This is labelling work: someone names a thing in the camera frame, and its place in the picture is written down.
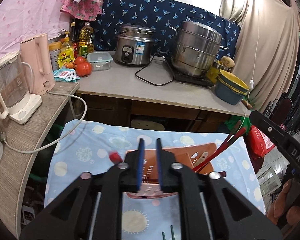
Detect dark red chopstick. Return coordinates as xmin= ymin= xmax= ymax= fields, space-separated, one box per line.
xmin=215 ymin=120 xmax=242 ymax=156

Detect pink electric kettle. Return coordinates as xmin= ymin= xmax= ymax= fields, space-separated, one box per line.
xmin=20 ymin=33 xmax=56 ymax=96

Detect tan scrub sponge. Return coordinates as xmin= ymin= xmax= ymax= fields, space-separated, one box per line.
xmin=220 ymin=56 xmax=234 ymax=68

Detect yellow tin can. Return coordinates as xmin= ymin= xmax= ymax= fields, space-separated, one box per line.
xmin=48 ymin=41 xmax=62 ymax=72

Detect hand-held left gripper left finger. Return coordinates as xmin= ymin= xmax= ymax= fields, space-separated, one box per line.
xmin=20 ymin=138 xmax=147 ymax=240

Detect wooden rolling pin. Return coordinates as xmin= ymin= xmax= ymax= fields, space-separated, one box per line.
xmin=241 ymin=99 xmax=254 ymax=111

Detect person's right hand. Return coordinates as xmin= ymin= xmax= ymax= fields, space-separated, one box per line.
xmin=267 ymin=178 xmax=300 ymax=231

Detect black power cable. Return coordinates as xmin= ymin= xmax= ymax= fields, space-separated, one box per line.
xmin=135 ymin=54 xmax=175 ymax=87

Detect steel steamer pot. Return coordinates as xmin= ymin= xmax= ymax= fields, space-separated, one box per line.
xmin=171 ymin=20 xmax=228 ymax=78

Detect glass electric kettle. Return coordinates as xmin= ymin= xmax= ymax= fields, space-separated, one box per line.
xmin=0 ymin=51 xmax=43 ymax=125

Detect white kettle cable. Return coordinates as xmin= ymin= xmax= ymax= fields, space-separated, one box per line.
xmin=0 ymin=90 xmax=88 ymax=154

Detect beige flat board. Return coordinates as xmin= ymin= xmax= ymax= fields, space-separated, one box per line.
xmin=130 ymin=119 xmax=165 ymax=132

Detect dark metal chair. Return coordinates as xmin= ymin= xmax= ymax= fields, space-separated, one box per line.
xmin=265 ymin=97 xmax=294 ymax=131

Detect dark sauce bottle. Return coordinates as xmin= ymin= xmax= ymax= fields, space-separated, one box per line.
xmin=69 ymin=19 xmax=80 ymax=58

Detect white cable with switch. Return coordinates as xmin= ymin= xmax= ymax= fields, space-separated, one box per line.
xmin=240 ymin=20 xmax=260 ymax=136

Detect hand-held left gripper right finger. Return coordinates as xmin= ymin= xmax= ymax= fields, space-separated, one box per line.
xmin=157 ymin=138 xmax=282 ymax=240

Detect beige curtain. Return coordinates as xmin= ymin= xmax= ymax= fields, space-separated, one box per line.
xmin=220 ymin=0 xmax=300 ymax=113

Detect blue planet print tablecloth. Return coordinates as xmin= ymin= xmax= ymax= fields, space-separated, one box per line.
xmin=45 ymin=120 xmax=265 ymax=240

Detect green plastic bag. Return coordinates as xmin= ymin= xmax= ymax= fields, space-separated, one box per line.
xmin=225 ymin=119 xmax=250 ymax=136

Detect blue snack packet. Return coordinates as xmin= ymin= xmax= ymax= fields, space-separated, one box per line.
xmin=52 ymin=69 xmax=79 ymax=83

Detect clear food container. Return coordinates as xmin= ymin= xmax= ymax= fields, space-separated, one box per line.
xmin=87 ymin=52 xmax=113 ymax=71

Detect yellow seasoning packet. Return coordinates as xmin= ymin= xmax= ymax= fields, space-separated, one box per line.
xmin=61 ymin=39 xmax=75 ymax=69

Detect grey top kitchen counter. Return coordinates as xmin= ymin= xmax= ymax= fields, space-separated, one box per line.
xmin=75 ymin=51 xmax=251 ymax=133

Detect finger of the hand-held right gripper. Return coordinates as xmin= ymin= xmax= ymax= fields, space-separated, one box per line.
xmin=249 ymin=110 xmax=290 ymax=146

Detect yellow-lined teal bowl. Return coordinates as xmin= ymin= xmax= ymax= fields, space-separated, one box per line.
xmin=218 ymin=69 xmax=250 ymax=92

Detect black induction cooktop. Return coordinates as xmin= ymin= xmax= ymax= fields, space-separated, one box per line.
xmin=173 ymin=70 xmax=215 ymax=88

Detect yellow cooking oil bottle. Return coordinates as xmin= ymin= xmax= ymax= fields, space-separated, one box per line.
xmin=78 ymin=21 xmax=94 ymax=61

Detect navy leaf print cloth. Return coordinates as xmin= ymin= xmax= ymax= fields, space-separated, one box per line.
xmin=94 ymin=0 xmax=242 ymax=58

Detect steel rice cooker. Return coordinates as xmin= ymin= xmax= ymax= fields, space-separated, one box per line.
xmin=114 ymin=24 xmax=156 ymax=67

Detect red plastic bag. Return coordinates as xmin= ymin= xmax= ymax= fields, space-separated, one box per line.
xmin=246 ymin=125 xmax=276 ymax=159

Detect wood grain side shelf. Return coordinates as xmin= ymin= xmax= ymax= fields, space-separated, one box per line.
xmin=0 ymin=81 xmax=81 ymax=238

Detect pink perforated utensil basket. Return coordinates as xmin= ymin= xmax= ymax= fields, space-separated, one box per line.
xmin=125 ymin=142 xmax=215 ymax=201

